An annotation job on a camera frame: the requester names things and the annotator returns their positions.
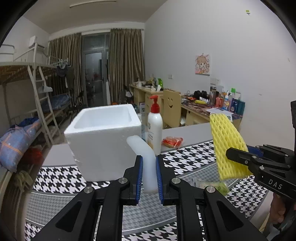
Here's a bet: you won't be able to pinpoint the red snack packet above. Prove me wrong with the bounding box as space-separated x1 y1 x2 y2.
162 137 183 149

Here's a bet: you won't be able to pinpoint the small clear spray bottle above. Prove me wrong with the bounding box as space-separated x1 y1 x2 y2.
138 113 147 142

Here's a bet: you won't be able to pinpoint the white air conditioner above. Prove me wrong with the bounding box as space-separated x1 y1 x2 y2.
29 36 45 49

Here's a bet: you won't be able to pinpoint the right hand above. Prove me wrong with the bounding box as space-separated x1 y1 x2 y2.
269 193 285 225

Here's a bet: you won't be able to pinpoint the right brown curtain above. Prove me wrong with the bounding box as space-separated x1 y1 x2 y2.
108 29 145 102

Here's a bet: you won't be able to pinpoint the glass balcony door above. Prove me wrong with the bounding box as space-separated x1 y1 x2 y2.
82 33 110 108

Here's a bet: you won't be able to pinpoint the wooden desk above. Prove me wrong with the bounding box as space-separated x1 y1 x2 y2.
128 83 243 130

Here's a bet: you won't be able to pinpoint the blue plaid quilt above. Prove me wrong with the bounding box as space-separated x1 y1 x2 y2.
1 118 41 172

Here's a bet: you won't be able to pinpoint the brown curtain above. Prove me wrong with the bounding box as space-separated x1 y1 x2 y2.
48 33 82 99
108 29 145 102

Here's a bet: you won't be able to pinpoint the cartoon girl poster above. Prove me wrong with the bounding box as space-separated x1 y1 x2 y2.
195 53 211 75

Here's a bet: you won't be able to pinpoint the left brown curtain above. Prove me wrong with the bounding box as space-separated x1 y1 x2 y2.
48 33 82 99

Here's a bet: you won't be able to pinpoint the white foam tube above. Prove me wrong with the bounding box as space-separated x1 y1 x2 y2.
126 136 158 194

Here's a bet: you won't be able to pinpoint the white lotion pump bottle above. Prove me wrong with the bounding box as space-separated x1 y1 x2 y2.
147 95 163 156

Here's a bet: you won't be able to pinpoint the green tissue pack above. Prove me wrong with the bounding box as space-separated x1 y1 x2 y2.
189 178 230 196

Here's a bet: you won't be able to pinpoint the yellow foam fruit net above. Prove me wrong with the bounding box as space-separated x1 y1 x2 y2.
210 113 252 181

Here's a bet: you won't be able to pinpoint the white papers on desk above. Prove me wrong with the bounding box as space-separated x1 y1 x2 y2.
206 108 233 121

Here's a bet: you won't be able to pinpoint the metal bunk bed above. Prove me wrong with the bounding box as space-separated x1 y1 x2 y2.
1 44 72 147

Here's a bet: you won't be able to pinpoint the white styrofoam box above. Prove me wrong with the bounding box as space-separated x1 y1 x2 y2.
64 104 142 182

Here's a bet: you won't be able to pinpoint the blue toiletry bottle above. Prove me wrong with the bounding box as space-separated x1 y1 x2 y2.
236 100 245 115

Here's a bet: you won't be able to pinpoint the ceiling tube light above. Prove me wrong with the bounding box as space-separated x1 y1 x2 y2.
69 0 117 8

